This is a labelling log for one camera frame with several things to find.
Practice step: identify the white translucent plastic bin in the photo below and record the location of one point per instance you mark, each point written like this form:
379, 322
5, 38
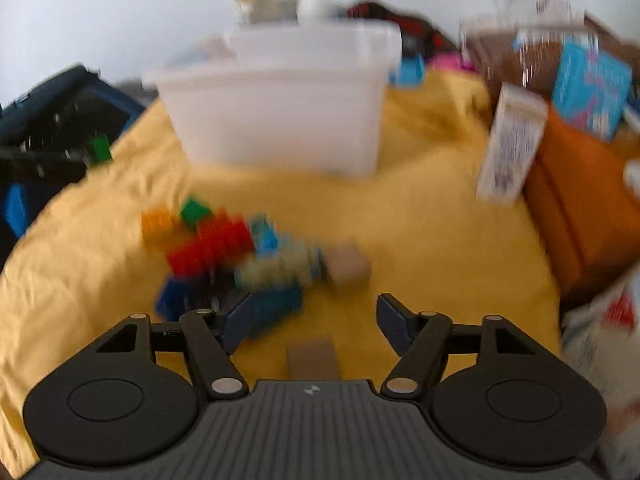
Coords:
280, 115

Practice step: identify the brown cardboard box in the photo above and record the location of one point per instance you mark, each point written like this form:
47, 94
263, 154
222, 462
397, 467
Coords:
530, 67

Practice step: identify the yellow cloth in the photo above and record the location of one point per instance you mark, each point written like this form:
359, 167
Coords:
430, 240

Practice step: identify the tall white printed carton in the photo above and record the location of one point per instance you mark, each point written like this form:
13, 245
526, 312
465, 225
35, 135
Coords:
510, 145

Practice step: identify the tan flat block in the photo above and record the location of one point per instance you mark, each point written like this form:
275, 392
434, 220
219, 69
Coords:
312, 360

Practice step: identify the pile of colourful building blocks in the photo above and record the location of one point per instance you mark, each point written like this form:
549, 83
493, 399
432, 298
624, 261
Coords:
220, 255

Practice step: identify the clear crinkled plastic bag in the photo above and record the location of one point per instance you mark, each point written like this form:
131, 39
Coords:
530, 2

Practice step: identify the white red printed bag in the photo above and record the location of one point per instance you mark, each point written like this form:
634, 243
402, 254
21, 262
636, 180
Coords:
607, 360

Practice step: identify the tan cube block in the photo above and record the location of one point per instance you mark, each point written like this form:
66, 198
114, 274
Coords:
347, 269

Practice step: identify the light blue printed box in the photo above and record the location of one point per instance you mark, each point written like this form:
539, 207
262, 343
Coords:
592, 90

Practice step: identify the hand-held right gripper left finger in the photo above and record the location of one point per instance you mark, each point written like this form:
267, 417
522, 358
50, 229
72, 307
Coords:
239, 322

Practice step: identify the white half shell bowl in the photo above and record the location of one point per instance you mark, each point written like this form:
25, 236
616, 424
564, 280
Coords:
312, 6

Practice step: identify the black red bicycle helmet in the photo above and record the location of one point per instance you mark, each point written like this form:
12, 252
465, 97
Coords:
395, 22

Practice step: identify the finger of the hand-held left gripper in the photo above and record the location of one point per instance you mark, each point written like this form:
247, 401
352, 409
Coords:
45, 155

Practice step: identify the green toy building block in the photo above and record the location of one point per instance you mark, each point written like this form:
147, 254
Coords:
99, 150

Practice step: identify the blue plastic piece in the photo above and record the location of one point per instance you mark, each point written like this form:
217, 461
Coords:
409, 72

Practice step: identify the pink plastic packet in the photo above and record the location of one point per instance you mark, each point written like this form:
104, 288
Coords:
450, 62

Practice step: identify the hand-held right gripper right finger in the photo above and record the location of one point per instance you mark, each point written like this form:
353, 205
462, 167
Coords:
395, 322

